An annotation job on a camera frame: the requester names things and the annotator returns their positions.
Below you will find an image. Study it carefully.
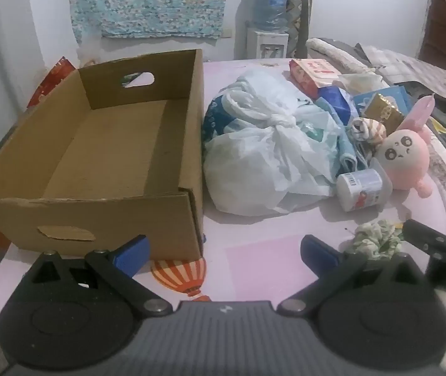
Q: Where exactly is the gold foil packet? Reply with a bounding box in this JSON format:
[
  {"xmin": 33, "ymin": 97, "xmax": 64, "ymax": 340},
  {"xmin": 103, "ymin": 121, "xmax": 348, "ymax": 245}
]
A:
[{"xmin": 364, "ymin": 94, "xmax": 406, "ymax": 134}]

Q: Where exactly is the white plastic jar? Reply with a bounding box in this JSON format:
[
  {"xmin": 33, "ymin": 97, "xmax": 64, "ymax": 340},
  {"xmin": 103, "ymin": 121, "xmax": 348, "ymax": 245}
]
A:
[{"xmin": 336, "ymin": 166, "xmax": 394, "ymax": 212}]

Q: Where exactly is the white folded quilt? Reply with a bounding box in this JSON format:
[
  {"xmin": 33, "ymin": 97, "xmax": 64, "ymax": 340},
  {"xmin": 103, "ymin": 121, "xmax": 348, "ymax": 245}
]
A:
[{"xmin": 305, "ymin": 37, "xmax": 376, "ymax": 73}]

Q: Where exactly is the teal floral wall cloth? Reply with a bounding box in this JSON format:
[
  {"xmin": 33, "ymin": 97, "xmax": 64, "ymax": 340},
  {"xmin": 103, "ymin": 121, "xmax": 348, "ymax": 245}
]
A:
[{"xmin": 68, "ymin": 0, "xmax": 243, "ymax": 40}]

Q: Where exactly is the rolled striped sock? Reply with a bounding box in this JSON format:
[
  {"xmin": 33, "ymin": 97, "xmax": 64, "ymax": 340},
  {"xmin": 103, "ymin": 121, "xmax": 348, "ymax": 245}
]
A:
[{"xmin": 349, "ymin": 117, "xmax": 387, "ymax": 145}]

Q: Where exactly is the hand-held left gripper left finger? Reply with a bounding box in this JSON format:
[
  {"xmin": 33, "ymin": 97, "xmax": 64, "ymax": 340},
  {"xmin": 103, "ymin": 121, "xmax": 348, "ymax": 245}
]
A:
[{"xmin": 31, "ymin": 235, "xmax": 173, "ymax": 317}]

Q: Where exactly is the dark blue packet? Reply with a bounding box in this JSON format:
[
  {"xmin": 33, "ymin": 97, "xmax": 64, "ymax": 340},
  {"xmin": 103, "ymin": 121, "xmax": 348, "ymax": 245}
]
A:
[{"xmin": 317, "ymin": 86, "xmax": 355, "ymax": 126}]

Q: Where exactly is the brown cardboard box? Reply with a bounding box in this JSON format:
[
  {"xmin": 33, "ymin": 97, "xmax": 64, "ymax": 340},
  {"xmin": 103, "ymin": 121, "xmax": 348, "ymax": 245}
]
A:
[{"xmin": 0, "ymin": 49, "xmax": 205, "ymax": 261}]

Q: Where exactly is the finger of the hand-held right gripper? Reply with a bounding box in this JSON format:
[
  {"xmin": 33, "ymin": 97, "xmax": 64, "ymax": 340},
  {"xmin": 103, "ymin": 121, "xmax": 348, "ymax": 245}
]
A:
[{"xmin": 402, "ymin": 219, "xmax": 446, "ymax": 295}]

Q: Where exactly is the white plastic bag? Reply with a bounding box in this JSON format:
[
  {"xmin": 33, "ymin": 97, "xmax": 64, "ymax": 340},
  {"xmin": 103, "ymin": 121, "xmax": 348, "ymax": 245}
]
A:
[{"xmin": 203, "ymin": 68, "xmax": 359, "ymax": 217}]

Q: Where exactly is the blue water bottle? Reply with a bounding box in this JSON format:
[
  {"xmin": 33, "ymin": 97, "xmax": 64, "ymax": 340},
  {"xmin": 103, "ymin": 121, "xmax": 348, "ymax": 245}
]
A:
[{"xmin": 248, "ymin": 0, "xmax": 294, "ymax": 32}]

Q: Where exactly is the grey checked blanket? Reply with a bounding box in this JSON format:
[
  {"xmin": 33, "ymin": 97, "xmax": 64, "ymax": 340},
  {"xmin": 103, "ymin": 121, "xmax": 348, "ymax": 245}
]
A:
[{"xmin": 358, "ymin": 43, "xmax": 446, "ymax": 104}]

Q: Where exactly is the grey patterned folded mat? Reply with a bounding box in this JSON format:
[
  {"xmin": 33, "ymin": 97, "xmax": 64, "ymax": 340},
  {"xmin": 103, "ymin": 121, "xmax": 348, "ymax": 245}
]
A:
[{"xmin": 286, "ymin": 0, "xmax": 314, "ymax": 59}]

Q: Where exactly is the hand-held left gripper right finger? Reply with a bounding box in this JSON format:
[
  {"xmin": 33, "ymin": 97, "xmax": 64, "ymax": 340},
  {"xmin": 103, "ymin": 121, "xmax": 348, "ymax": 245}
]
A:
[{"xmin": 278, "ymin": 235, "xmax": 423, "ymax": 317}]

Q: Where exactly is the red snack bag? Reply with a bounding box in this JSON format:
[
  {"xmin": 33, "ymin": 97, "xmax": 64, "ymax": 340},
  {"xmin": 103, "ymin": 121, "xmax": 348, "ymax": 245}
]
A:
[{"xmin": 27, "ymin": 57, "xmax": 77, "ymax": 108}]

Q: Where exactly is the pink bunny plush toy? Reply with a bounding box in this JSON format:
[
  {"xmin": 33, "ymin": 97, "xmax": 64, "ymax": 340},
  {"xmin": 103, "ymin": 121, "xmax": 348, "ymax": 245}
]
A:
[{"xmin": 376, "ymin": 94, "xmax": 436, "ymax": 198}]

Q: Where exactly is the crumpled white wrapper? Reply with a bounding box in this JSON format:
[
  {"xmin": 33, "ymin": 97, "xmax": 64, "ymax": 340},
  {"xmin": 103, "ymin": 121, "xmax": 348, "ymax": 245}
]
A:
[{"xmin": 330, "ymin": 72, "xmax": 384, "ymax": 94}]

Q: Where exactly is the green floral scrunchie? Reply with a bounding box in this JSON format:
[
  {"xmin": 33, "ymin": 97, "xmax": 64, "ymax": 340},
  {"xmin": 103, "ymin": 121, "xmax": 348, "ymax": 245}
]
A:
[{"xmin": 344, "ymin": 219, "xmax": 404, "ymax": 261}]

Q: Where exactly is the red tissue pack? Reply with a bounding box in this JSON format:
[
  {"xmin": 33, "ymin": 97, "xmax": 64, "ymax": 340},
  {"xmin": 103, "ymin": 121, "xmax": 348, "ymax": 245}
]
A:
[{"xmin": 289, "ymin": 58, "xmax": 341, "ymax": 98}]

